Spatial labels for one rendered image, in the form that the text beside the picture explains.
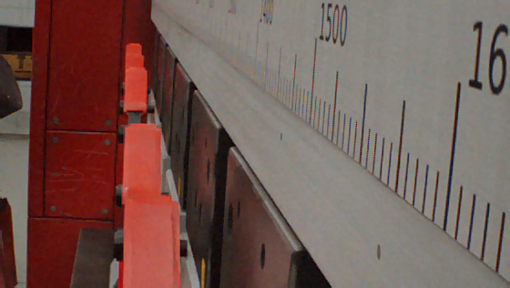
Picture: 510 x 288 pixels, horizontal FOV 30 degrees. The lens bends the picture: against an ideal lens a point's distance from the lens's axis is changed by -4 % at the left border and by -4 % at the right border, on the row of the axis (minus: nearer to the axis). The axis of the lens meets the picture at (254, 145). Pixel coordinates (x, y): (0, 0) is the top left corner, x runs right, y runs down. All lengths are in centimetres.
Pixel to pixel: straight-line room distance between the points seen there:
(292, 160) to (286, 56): 3
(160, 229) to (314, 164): 17
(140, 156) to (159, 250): 20
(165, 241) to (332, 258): 18
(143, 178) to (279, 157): 29
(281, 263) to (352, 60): 8
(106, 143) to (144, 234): 137
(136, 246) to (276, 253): 13
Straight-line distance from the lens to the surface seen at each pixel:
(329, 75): 21
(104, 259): 158
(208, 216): 45
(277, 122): 28
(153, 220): 38
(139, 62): 117
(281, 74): 27
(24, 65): 326
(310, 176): 23
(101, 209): 177
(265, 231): 28
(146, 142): 58
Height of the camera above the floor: 132
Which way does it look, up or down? 9 degrees down
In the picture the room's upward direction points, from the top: 4 degrees clockwise
